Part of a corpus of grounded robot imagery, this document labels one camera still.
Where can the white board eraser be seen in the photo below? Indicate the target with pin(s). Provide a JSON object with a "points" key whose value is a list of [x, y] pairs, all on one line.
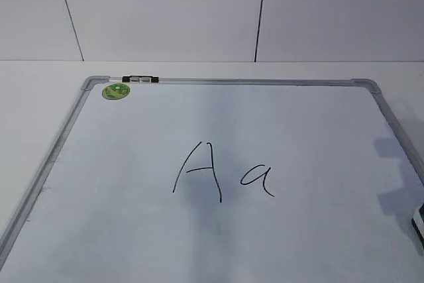
{"points": [[417, 221]]}

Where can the black board hanger clip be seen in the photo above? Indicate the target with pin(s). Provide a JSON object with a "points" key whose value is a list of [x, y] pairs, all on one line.
{"points": [[140, 79]]}

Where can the round green sticker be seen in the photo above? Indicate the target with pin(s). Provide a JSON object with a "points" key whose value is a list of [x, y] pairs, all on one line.
{"points": [[116, 91]]}

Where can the white board with grey frame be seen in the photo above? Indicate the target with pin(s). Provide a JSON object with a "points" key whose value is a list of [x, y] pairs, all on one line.
{"points": [[222, 181]]}

